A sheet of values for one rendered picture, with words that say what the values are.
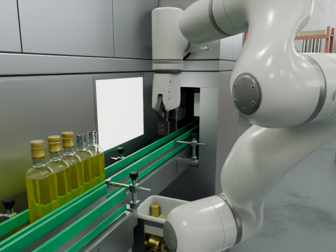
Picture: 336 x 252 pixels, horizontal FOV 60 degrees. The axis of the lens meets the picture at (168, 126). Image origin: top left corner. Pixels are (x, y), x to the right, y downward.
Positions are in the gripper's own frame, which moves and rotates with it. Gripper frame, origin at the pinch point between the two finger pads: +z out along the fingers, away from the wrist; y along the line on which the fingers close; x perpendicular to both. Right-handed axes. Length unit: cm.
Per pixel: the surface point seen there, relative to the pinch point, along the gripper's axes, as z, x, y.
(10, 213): 21.8, -34.9, 25.4
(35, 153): 5.8, -29.3, 20.4
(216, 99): 2, -8, -90
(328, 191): 136, 81, -317
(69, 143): 6.0, -28.7, 8.3
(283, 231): 136, 33, -199
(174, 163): 34, -24, -64
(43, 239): 26.9, -24.0, 24.9
